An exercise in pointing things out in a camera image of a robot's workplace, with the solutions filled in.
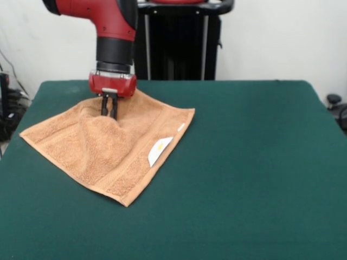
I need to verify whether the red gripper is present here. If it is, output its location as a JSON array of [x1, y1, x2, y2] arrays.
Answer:
[[88, 69, 138, 120]]

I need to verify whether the tan terry towel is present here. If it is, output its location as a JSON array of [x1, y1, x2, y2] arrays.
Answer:
[[19, 88, 196, 208]]

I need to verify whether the black box with red light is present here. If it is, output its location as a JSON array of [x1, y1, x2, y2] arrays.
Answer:
[[0, 72, 11, 121]]

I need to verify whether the dark green table cloth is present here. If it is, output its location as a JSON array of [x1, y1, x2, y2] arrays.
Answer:
[[0, 80, 347, 260]]

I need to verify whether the black chair base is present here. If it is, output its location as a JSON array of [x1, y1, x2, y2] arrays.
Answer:
[[326, 94, 347, 136]]

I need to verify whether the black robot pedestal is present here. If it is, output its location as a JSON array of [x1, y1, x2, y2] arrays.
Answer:
[[134, 0, 234, 81]]

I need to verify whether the black cable bundle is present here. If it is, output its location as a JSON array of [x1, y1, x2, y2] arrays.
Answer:
[[0, 89, 32, 143]]

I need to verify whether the grey wall cable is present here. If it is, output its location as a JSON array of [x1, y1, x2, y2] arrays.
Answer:
[[0, 48, 30, 98]]

